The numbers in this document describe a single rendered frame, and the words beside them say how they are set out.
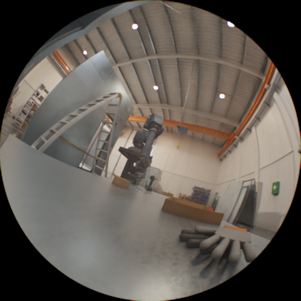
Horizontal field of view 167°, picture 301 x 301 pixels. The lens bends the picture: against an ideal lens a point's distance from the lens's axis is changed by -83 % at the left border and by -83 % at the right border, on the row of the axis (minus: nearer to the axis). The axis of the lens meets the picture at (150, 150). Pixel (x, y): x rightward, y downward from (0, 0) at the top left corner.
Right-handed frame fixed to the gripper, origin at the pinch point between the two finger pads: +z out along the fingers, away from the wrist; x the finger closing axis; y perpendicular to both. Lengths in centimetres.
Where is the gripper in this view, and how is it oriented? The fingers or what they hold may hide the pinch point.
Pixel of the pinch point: (137, 184)
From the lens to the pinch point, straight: 174.4
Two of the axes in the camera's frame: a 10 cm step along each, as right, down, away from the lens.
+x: 2.0, 3.8, 9.0
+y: 9.6, 0.9, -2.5
